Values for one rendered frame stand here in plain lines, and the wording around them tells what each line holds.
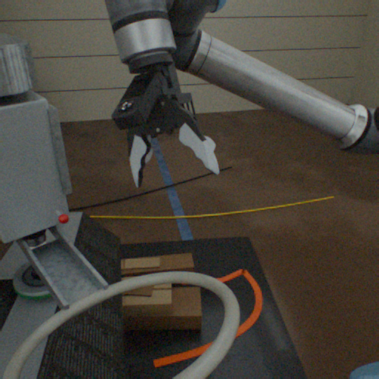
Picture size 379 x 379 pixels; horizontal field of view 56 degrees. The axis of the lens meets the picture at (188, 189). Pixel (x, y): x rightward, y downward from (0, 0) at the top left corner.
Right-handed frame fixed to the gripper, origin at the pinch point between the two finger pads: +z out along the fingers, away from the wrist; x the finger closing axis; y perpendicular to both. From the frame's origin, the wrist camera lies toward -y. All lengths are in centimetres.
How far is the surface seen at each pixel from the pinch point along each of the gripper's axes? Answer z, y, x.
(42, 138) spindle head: -15, 28, 55
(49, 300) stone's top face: 41, 32, 80
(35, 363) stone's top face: 50, 11, 68
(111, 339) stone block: 64, 42, 66
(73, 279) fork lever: 27, 20, 51
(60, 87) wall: -105, 397, 372
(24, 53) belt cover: -36, 23, 47
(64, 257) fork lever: 23, 27, 60
